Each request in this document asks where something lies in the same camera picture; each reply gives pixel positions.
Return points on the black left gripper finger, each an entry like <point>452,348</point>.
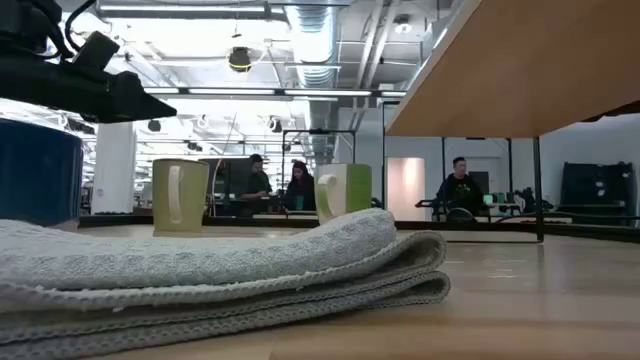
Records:
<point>135,102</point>

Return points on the dark blue mug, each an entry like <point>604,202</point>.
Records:
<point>40,175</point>

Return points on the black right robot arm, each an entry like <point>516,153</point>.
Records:
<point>625,111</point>

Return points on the wooden shelf board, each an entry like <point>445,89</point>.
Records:
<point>525,70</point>

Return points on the white pillar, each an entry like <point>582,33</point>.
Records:
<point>112,170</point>

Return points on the long ceiling light strip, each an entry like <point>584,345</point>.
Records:
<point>230,92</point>

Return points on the olive green mug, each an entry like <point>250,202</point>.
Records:
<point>192,200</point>

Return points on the black ceiling dome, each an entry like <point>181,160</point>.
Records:
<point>240,59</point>

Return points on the black computer monitor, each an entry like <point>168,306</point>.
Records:
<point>225,177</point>

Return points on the person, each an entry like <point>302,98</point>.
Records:
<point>300,187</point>
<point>257,182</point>
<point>457,190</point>

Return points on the grey folded towel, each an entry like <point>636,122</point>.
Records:
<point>200,260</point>

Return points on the teal cup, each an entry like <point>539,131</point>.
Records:
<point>299,202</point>

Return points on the green and white mug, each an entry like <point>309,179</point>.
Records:
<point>357,190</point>

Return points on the black storage case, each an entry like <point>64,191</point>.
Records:
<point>595,190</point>

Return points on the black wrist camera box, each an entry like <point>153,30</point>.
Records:
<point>95,50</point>

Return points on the black metal frame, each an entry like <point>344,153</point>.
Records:
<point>320,131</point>

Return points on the silver ceiling duct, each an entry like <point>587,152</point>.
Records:
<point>315,45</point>

